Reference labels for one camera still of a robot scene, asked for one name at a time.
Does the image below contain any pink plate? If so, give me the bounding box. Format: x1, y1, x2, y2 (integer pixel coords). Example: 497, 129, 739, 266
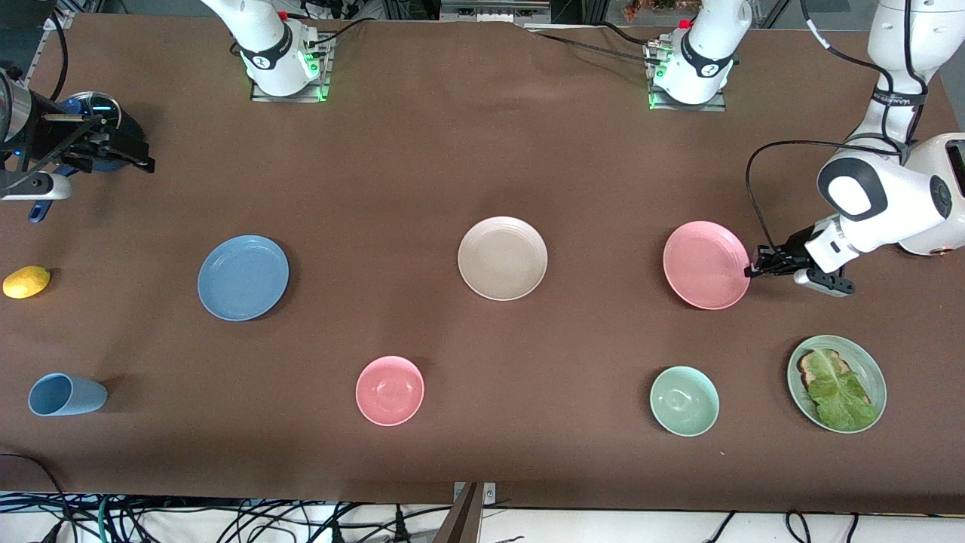
663, 220, 752, 311

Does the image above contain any blue plate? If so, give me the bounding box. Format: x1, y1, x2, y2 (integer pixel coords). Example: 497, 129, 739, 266
197, 235, 290, 323

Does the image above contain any glass pan lid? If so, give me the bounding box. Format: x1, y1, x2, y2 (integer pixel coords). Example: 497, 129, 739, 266
66, 91, 121, 129

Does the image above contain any blue saucepan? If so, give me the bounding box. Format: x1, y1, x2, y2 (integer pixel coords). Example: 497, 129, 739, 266
29, 92, 148, 224

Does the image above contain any toast bread slice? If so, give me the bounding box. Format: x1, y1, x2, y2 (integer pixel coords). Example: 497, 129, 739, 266
797, 348, 875, 412

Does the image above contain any white toaster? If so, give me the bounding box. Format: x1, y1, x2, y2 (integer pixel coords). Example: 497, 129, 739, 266
901, 132, 965, 258

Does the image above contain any yellow lemon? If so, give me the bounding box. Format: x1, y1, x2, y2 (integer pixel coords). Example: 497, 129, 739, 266
2, 265, 52, 299

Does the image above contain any green plate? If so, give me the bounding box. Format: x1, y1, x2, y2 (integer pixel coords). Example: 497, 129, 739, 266
786, 335, 887, 434

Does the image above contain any green lettuce leaf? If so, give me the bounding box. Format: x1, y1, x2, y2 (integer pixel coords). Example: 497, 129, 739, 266
807, 348, 880, 432

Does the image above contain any green bowl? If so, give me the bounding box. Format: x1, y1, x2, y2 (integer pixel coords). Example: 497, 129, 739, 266
649, 366, 720, 437

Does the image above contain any blue cup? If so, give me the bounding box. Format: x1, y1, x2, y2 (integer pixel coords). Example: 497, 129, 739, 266
28, 373, 109, 417

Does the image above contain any beige plate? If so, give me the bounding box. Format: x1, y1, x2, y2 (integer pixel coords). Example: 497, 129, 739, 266
457, 216, 549, 302

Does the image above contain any orange red background object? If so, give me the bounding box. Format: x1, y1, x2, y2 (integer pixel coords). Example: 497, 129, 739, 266
622, 0, 706, 20

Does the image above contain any brown table cloth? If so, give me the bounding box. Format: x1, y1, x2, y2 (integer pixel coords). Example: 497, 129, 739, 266
0, 14, 965, 515

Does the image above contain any pink bowl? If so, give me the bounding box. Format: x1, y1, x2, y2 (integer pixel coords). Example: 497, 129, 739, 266
355, 355, 425, 427

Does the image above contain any grey metal box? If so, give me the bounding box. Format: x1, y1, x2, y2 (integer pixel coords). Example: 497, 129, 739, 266
440, 0, 553, 23

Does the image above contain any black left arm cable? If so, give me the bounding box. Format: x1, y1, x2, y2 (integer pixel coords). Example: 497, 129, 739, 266
745, 0, 932, 257

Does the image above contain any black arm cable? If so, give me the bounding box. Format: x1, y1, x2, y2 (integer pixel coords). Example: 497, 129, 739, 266
44, 9, 72, 100
745, 0, 932, 257

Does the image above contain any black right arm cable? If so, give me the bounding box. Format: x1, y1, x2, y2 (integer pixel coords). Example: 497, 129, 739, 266
44, 9, 72, 100

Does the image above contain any aluminium frame profile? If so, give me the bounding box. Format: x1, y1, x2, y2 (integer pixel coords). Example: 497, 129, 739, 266
26, 8, 78, 82

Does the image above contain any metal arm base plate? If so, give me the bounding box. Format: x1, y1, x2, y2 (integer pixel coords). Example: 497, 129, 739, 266
647, 38, 728, 112
250, 34, 332, 103

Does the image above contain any black base power cable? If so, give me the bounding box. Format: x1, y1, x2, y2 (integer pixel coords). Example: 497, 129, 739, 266
528, 27, 657, 61
305, 15, 378, 48

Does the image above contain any small metal bracket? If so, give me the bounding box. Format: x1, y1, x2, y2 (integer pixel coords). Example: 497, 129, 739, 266
452, 481, 497, 505

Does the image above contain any dark mount post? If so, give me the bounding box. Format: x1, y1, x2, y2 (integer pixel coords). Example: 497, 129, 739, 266
433, 483, 483, 543

